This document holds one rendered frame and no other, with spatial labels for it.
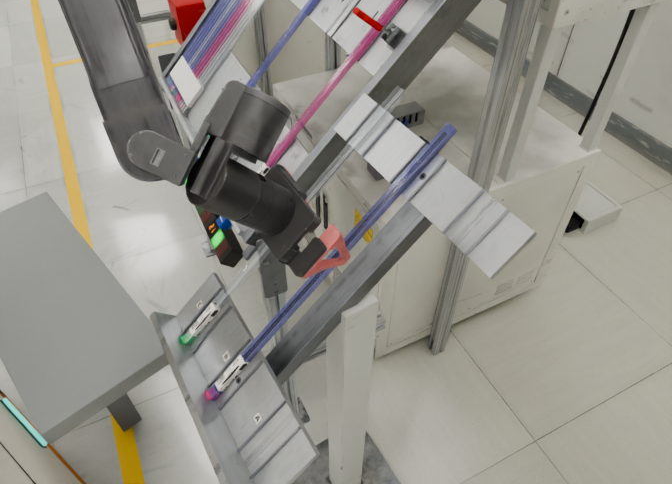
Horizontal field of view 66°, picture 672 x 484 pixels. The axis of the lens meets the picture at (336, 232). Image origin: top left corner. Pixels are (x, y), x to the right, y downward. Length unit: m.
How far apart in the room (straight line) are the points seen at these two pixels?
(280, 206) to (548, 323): 1.42
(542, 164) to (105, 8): 1.11
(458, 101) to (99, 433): 1.40
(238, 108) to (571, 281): 1.65
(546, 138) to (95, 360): 1.20
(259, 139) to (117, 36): 0.15
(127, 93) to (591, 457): 1.48
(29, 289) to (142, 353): 0.31
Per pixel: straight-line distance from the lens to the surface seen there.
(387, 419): 1.57
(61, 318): 1.14
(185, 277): 1.92
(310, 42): 2.55
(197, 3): 1.82
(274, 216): 0.55
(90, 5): 0.54
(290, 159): 0.98
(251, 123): 0.51
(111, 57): 0.52
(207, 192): 0.50
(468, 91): 1.65
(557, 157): 1.45
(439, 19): 0.92
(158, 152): 0.49
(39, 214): 1.38
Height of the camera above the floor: 1.42
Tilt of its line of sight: 45 degrees down
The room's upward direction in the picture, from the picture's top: straight up
